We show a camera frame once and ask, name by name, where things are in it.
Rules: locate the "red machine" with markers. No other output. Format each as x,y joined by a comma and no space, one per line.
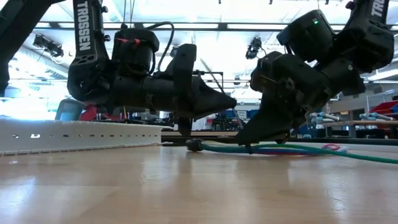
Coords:
90,113

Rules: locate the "black frame-mounted device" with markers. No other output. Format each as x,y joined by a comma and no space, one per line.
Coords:
48,46

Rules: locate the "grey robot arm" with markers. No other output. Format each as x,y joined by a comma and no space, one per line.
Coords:
373,117
323,117

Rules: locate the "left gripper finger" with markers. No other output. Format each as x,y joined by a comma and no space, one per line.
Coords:
208,102
185,126

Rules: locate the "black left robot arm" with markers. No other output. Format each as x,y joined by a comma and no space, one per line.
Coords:
90,84

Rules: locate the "grey chair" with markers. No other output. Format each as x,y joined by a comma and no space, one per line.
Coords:
66,112

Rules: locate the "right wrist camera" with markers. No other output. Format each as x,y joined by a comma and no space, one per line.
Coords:
264,71

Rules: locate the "blue bin shelf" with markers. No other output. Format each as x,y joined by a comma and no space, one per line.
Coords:
230,114

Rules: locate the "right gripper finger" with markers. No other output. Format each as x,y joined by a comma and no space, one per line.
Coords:
270,124

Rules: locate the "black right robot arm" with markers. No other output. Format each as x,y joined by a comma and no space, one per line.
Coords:
367,46

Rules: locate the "wooden desk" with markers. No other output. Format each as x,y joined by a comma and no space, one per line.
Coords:
211,133

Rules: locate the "red and blue bin rack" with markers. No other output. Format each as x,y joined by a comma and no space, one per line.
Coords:
384,107

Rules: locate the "wooden top workbench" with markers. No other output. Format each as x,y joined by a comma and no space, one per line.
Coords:
357,123

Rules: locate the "black overhead camera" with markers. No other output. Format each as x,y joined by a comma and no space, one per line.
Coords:
254,48

